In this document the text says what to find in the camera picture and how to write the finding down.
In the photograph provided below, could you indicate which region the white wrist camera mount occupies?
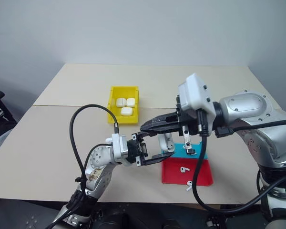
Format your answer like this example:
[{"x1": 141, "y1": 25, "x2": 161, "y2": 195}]
[
  {"x1": 112, "y1": 133, "x2": 130, "y2": 167},
  {"x1": 178, "y1": 73, "x2": 216, "y2": 120}
]

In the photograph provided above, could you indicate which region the black chair with striped cloth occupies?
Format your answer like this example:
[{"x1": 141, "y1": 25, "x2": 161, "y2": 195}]
[{"x1": 0, "y1": 88, "x2": 18, "y2": 144}]

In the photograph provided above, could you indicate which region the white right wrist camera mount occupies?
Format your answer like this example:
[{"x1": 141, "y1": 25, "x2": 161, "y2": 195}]
[{"x1": 178, "y1": 73, "x2": 216, "y2": 120}]

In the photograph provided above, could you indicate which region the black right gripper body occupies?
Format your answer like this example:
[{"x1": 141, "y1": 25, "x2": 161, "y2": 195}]
[{"x1": 175, "y1": 94, "x2": 199, "y2": 156}]

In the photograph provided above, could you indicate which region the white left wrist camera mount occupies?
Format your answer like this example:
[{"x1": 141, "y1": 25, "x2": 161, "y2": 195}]
[{"x1": 112, "y1": 133, "x2": 130, "y2": 167}]

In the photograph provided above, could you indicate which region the blue plastic tray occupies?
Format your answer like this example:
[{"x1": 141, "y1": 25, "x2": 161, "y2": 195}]
[{"x1": 161, "y1": 142, "x2": 208, "y2": 160}]

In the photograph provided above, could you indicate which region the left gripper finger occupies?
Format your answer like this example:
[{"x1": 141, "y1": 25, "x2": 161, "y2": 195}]
[
  {"x1": 136, "y1": 152, "x2": 175, "y2": 167},
  {"x1": 131, "y1": 131, "x2": 158, "y2": 141}
]

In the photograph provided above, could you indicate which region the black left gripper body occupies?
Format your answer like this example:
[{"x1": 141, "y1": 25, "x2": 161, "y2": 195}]
[{"x1": 127, "y1": 139, "x2": 149, "y2": 163}]

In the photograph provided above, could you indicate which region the yellow plastic bin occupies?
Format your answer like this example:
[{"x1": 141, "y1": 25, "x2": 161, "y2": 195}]
[{"x1": 106, "y1": 85, "x2": 141, "y2": 125}]

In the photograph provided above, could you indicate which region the red plastic tray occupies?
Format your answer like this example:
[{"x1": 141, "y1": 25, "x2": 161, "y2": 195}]
[{"x1": 161, "y1": 156, "x2": 215, "y2": 186}]

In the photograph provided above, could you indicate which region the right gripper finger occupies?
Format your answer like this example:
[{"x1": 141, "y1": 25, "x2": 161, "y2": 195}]
[
  {"x1": 140, "y1": 119, "x2": 183, "y2": 137},
  {"x1": 146, "y1": 112, "x2": 181, "y2": 127}
]

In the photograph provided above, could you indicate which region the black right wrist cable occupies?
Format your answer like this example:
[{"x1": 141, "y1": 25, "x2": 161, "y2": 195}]
[{"x1": 192, "y1": 108, "x2": 286, "y2": 213}]

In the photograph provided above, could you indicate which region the black right forearm cable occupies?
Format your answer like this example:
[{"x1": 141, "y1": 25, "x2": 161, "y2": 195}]
[{"x1": 215, "y1": 118, "x2": 286, "y2": 138}]

